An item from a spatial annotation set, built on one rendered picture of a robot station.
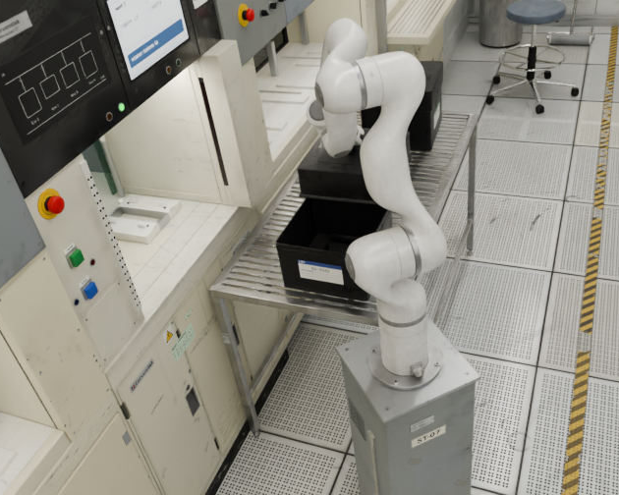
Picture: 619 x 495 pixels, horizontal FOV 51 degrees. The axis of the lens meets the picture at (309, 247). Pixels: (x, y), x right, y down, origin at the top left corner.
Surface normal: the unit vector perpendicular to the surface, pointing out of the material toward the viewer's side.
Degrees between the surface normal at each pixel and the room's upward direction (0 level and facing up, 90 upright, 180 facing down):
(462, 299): 0
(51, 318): 90
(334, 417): 0
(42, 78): 90
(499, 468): 0
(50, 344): 90
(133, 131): 90
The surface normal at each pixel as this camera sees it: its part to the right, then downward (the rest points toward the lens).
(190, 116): -0.37, 0.60
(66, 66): 0.92, 0.13
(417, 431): 0.39, 0.52
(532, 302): -0.13, -0.79
